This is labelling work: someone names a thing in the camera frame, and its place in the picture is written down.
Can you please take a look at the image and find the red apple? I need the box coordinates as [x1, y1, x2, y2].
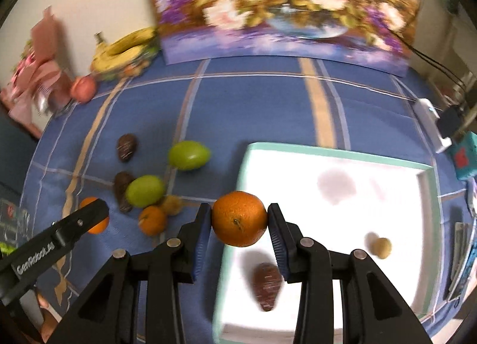
[71, 75, 98, 103]

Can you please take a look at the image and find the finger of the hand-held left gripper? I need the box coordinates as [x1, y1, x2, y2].
[0, 199, 110, 305]

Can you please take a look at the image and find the green round fruit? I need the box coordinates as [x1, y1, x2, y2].
[126, 175, 165, 207]
[168, 141, 211, 171]

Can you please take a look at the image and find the dark brown avocado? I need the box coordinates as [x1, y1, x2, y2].
[117, 134, 138, 163]
[114, 171, 135, 213]
[253, 263, 282, 312]

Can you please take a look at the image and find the floral canvas painting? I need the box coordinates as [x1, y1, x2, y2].
[140, 0, 420, 77]

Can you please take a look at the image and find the clear plastic container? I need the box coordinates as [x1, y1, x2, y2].
[0, 197, 30, 255]

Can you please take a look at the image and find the glass fruit bowl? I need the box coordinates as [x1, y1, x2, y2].
[95, 46, 161, 80]

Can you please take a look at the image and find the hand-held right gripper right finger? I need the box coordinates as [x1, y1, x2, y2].
[267, 202, 422, 344]

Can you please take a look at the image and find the orange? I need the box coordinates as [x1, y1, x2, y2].
[139, 205, 168, 236]
[211, 190, 268, 248]
[79, 197, 110, 235]

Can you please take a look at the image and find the black power adapter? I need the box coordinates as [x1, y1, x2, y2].
[437, 106, 466, 138]

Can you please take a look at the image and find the teal box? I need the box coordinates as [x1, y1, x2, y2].
[449, 133, 477, 181]

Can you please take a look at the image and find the black cable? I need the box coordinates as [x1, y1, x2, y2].
[384, 0, 477, 108]

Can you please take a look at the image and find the stack of books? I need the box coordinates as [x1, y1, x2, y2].
[445, 195, 477, 302]

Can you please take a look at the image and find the white power strip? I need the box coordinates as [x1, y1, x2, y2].
[414, 98, 453, 154]

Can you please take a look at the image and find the blue plaid tablecloth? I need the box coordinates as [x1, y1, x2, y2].
[20, 55, 477, 344]

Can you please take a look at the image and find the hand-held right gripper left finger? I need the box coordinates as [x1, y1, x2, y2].
[48, 202, 213, 344]

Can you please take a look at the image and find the white tray with teal rim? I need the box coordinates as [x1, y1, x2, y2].
[212, 142, 442, 344]

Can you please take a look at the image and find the pink wrapped bouquet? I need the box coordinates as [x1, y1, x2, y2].
[0, 7, 73, 136]

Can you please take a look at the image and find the small yellow-brown fruit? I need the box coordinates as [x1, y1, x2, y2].
[373, 238, 393, 259]
[160, 195, 183, 216]

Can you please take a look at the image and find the yellow banana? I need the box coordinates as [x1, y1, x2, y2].
[91, 44, 146, 72]
[108, 27, 159, 55]

